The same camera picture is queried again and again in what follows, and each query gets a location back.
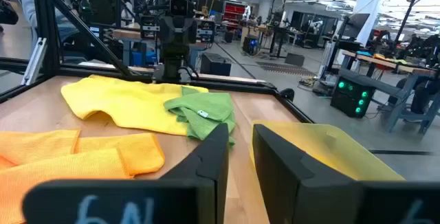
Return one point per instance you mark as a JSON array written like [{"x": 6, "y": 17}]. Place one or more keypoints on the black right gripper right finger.
[{"x": 309, "y": 189}]

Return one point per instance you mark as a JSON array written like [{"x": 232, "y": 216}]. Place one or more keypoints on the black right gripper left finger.
[{"x": 137, "y": 200}]

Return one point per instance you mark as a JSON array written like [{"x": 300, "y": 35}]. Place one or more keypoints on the green microfiber towel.
[{"x": 206, "y": 107}]

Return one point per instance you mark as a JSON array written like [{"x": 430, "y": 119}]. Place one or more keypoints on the yellow microfiber towel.
[{"x": 130, "y": 103}]

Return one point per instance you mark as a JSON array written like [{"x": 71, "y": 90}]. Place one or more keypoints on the orange microfiber towel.
[{"x": 51, "y": 169}]

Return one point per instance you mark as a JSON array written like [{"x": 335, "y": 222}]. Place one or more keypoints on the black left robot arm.
[{"x": 173, "y": 59}]

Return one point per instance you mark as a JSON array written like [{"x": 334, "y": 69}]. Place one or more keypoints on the blue storage bin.
[{"x": 144, "y": 58}]

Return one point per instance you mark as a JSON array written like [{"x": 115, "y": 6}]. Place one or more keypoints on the yellow translucent plastic bin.
[{"x": 337, "y": 148}]

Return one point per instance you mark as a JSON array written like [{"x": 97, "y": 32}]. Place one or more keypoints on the blue leg wooden workbench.
[{"x": 127, "y": 33}]

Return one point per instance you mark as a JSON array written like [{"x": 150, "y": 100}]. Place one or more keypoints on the large black floor box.
[{"x": 216, "y": 64}]

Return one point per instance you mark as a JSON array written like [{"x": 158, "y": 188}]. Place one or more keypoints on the red shelf unit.
[{"x": 234, "y": 11}]

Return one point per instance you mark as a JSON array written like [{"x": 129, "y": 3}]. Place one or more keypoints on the black box with blue light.
[{"x": 250, "y": 45}]

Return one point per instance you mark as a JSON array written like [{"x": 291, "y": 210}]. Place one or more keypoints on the black box with green lights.
[{"x": 350, "y": 97}]

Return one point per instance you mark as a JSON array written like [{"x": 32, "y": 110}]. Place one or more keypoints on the striped floor mat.
[{"x": 285, "y": 68}]

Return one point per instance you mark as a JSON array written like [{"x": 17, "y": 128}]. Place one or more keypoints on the small black floor box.
[{"x": 294, "y": 59}]

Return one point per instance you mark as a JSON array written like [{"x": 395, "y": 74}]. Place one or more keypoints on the grey leg wooden workbench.
[{"x": 395, "y": 79}]

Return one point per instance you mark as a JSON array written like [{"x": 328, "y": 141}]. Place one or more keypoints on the person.
[{"x": 29, "y": 7}]

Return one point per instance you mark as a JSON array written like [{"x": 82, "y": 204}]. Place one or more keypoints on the black monitor on stand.
[{"x": 354, "y": 24}]

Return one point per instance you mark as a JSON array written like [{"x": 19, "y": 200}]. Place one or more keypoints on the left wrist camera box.
[{"x": 178, "y": 7}]

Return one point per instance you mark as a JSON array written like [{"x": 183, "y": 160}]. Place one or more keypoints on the small black frame knob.
[{"x": 287, "y": 94}]

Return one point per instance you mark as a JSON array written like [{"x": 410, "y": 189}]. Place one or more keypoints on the silver frame bracket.
[{"x": 34, "y": 62}]

